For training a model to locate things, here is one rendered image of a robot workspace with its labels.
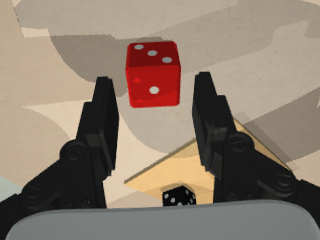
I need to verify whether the red die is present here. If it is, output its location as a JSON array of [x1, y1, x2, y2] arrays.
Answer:
[[125, 41, 181, 108]]

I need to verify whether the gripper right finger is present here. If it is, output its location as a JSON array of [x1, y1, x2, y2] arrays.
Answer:
[[192, 71, 320, 229]]

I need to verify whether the black die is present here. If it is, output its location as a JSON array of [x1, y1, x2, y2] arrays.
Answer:
[[162, 185, 197, 206]]

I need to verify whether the tan flat mat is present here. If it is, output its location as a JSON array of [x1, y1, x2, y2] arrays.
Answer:
[[124, 117, 293, 204]]

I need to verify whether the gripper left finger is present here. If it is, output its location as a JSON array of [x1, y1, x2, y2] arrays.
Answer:
[[0, 76, 119, 240]]

